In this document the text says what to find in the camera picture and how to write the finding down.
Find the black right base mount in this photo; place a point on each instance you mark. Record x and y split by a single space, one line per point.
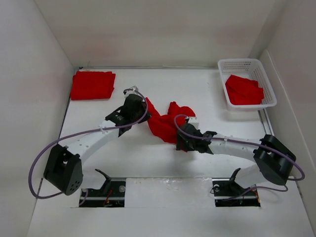
228 193

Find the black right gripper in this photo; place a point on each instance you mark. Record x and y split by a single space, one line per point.
184 146

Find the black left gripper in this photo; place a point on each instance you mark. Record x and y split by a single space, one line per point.
146 116

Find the red t-shirts in basket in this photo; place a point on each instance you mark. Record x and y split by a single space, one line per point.
242 91

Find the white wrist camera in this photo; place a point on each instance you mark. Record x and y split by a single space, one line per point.
131 90
192 121

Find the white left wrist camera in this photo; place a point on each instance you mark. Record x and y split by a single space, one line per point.
131 90

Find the folded red t-shirt stack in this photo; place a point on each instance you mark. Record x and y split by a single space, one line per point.
89 85

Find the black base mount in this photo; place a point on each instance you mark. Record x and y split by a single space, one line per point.
100 190
228 193

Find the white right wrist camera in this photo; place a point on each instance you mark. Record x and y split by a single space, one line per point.
192 121

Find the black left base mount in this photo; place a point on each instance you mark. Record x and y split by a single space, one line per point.
100 190

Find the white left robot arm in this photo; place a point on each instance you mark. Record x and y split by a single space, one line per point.
64 165

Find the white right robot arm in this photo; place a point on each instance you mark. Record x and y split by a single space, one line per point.
273 161

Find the white plastic basket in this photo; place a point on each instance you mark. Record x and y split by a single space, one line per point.
250 69

